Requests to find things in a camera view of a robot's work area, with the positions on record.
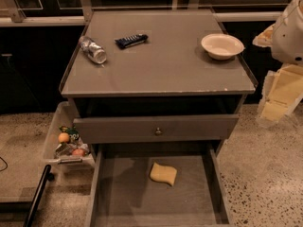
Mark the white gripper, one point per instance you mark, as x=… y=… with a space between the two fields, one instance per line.
x=289 y=37

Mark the yellow sponge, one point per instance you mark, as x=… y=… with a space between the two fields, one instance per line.
x=163 y=174

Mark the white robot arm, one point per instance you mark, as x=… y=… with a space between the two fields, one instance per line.
x=287 y=37

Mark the grey drawer cabinet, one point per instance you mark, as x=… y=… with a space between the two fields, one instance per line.
x=169 y=74

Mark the round metal drawer knob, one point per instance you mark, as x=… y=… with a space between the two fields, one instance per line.
x=158 y=132

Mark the grey top drawer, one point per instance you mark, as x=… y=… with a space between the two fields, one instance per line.
x=135 y=129

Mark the open grey middle drawer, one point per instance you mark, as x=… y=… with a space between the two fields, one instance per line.
x=124 y=195

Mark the white paper bowl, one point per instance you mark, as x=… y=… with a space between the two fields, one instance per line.
x=221 y=46

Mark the clear plastic water bottle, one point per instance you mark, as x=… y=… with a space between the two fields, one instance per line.
x=92 y=50

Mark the green snack bag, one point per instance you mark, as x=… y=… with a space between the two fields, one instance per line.
x=73 y=134

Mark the red apple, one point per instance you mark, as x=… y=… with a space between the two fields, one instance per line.
x=79 y=152

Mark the orange fruit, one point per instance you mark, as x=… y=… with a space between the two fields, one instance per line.
x=63 y=137

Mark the silver foil snack packet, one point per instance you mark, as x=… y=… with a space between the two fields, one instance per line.
x=63 y=149

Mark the clear plastic storage bin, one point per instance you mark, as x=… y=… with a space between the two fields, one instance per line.
x=63 y=117

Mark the black bar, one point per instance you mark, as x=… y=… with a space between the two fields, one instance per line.
x=46 y=176

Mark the white railing frame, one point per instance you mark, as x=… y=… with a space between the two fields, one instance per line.
x=69 y=12

